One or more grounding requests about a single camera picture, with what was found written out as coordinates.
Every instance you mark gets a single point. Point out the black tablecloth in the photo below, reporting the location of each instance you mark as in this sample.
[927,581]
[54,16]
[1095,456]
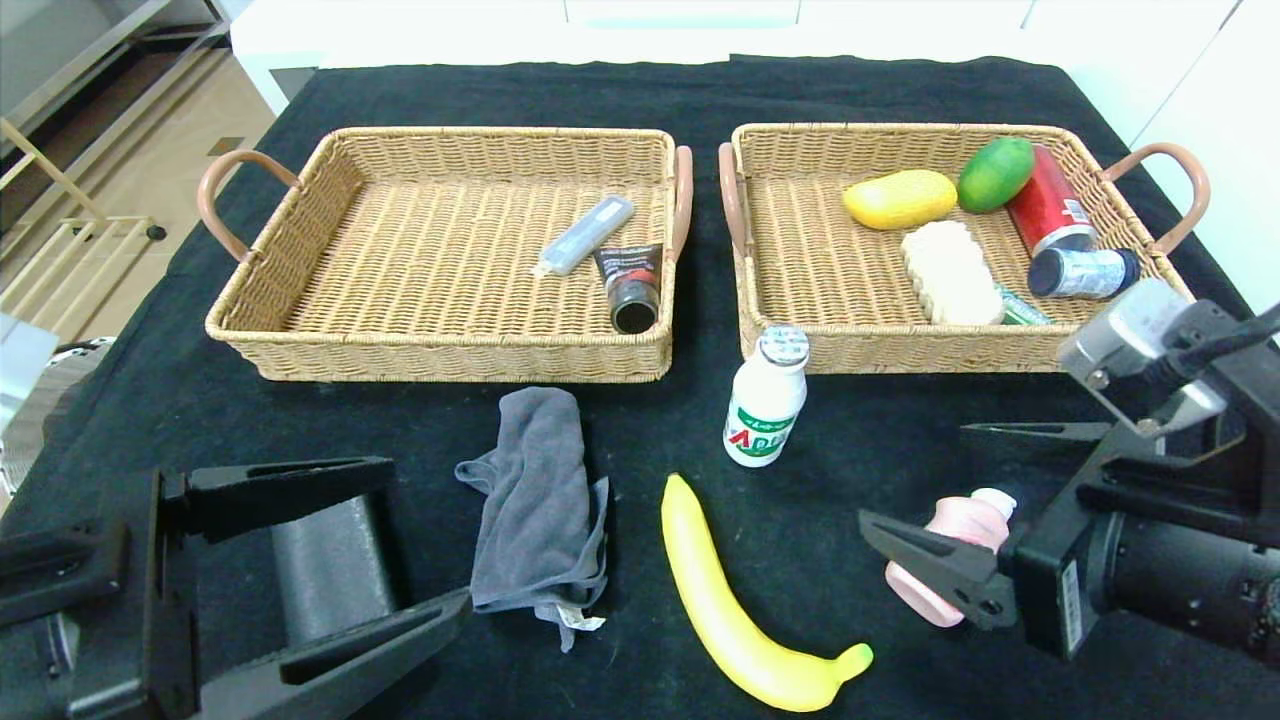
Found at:
[850,440]

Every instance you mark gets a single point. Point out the ridged toy bread loaf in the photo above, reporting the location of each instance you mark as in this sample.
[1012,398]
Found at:
[950,275]

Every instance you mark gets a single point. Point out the white milk bottle green label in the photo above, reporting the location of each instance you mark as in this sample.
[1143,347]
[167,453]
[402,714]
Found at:
[765,410]

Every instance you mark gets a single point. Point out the yellow toy mango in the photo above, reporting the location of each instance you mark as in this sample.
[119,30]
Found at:
[900,200]

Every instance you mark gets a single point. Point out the beige wooden rack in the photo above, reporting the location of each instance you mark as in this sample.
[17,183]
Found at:
[45,163]

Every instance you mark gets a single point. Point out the black leather case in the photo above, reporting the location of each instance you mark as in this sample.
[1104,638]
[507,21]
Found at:
[330,570]

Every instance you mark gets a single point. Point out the grey cloth towel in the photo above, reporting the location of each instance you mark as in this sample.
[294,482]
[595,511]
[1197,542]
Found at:
[540,500]

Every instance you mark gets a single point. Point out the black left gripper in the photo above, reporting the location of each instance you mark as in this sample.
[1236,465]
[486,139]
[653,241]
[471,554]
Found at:
[158,590]

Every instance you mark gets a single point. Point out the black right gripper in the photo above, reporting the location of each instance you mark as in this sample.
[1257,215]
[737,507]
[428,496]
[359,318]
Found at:
[1058,590]

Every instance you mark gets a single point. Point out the black tube with red label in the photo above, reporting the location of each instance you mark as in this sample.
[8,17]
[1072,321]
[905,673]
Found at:
[630,280]

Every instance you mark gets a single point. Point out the red drink can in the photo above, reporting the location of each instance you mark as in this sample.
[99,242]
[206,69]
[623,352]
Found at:
[1048,208]

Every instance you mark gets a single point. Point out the green toy fruit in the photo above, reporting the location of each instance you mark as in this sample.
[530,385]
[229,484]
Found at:
[995,173]

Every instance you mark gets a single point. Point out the yellow toy banana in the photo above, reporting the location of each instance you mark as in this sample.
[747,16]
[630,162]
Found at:
[720,600]

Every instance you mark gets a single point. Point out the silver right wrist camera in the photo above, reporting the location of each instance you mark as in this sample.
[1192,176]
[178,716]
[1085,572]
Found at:
[1130,340]

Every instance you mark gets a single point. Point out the green gum pack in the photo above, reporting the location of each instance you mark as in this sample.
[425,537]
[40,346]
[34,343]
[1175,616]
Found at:
[1022,310]

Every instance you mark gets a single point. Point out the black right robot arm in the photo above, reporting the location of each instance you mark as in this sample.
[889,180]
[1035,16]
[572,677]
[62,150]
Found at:
[1190,590]

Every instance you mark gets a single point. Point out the pink bottle with white cap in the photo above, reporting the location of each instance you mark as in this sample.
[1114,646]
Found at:
[965,520]

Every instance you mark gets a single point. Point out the grey metal shelf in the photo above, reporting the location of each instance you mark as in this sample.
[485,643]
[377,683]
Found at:
[100,60]

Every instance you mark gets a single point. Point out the translucent grey flat tube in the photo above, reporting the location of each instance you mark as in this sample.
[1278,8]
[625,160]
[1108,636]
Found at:
[590,235]

